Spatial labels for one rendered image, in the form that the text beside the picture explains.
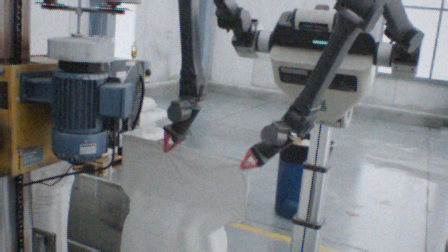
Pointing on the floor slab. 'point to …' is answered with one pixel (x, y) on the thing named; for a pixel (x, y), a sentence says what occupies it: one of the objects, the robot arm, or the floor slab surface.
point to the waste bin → (292, 176)
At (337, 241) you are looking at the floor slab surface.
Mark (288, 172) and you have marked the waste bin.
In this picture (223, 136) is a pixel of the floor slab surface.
